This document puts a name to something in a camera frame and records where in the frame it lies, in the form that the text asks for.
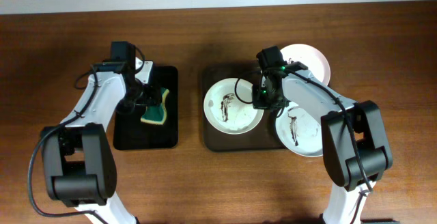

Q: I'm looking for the black rectangular tray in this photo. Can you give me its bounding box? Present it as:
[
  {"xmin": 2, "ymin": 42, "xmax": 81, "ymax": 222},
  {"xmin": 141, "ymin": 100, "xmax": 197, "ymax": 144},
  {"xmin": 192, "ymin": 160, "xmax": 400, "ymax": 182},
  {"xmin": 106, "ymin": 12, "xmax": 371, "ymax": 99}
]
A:
[{"xmin": 113, "ymin": 66, "xmax": 178, "ymax": 150}]

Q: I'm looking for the green yellow sponge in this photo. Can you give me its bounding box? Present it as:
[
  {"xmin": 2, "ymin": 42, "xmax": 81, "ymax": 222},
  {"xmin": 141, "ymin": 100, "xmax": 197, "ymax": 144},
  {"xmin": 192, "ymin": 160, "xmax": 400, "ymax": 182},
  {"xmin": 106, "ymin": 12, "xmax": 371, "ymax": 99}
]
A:
[{"xmin": 140, "ymin": 87, "xmax": 169, "ymax": 125}]

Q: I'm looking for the pink plate with stain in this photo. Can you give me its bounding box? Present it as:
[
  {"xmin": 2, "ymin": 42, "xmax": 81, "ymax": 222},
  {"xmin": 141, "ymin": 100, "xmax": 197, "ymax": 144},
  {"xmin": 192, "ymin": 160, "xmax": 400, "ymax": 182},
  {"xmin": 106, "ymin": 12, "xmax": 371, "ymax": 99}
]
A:
[{"xmin": 280, "ymin": 44, "xmax": 331, "ymax": 85}]

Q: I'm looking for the white plate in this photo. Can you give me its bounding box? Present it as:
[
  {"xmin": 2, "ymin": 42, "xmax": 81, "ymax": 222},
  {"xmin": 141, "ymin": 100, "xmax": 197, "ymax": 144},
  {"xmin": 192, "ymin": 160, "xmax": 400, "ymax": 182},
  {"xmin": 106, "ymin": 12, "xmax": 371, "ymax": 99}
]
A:
[
  {"xmin": 203, "ymin": 78, "xmax": 264, "ymax": 135},
  {"xmin": 275, "ymin": 102, "xmax": 323, "ymax": 157}
]

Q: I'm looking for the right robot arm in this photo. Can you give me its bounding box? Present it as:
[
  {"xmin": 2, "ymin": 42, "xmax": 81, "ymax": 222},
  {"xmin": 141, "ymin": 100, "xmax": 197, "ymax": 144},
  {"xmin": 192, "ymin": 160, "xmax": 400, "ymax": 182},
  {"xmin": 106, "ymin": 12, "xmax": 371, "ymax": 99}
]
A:
[{"xmin": 252, "ymin": 46, "xmax": 393, "ymax": 224}]

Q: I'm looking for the dark brown serving tray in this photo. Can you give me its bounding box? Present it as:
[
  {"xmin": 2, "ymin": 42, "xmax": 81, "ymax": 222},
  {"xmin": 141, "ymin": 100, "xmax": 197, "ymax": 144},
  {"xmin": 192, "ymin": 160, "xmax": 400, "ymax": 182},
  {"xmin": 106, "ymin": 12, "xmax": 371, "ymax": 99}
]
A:
[{"xmin": 199, "ymin": 62, "xmax": 285, "ymax": 152}]

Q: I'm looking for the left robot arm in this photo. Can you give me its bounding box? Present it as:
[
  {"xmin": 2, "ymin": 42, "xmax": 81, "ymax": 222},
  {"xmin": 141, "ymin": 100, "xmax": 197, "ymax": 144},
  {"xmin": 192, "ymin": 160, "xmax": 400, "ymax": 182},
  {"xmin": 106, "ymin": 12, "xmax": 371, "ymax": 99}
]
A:
[{"xmin": 33, "ymin": 42, "xmax": 169, "ymax": 223}]

